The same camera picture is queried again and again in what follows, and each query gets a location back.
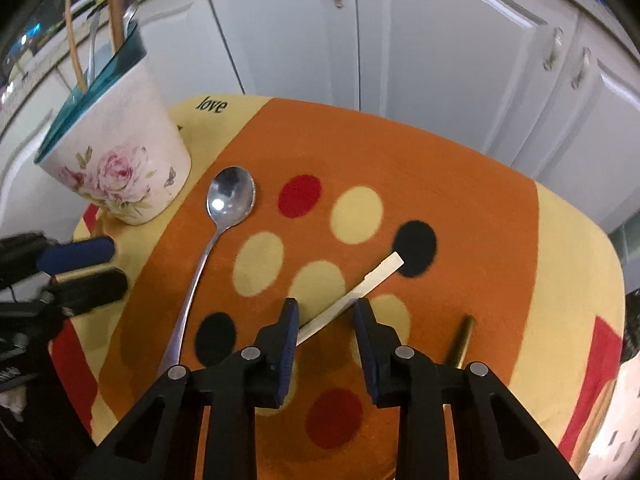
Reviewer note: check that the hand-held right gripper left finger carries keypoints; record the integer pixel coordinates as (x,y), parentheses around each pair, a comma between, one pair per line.
(287,345)

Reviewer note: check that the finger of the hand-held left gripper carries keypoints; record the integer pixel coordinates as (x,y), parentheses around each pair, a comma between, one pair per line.
(92,287)
(75,255)

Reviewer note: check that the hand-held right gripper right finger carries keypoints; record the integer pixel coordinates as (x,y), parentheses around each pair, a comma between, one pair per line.
(365,345)

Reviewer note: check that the cream chopstick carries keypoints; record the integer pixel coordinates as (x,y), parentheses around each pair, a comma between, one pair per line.
(370,280)

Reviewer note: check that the floral ceramic cup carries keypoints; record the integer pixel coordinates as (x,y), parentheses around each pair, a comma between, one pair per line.
(125,150)

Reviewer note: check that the silver metal spoon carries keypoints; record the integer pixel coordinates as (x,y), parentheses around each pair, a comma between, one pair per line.
(131,12)
(230,195)

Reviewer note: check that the light wooden chopstick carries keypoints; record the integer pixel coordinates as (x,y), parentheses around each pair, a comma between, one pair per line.
(74,45)

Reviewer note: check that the white cabinet door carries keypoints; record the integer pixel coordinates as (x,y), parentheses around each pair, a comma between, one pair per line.
(450,60)
(290,35)
(600,135)
(20,185)
(200,45)

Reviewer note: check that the dark brown chopstick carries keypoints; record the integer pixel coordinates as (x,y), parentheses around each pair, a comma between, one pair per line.
(462,337)

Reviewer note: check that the orange yellow printed blanket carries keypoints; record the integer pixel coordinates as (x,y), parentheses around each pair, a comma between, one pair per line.
(450,185)

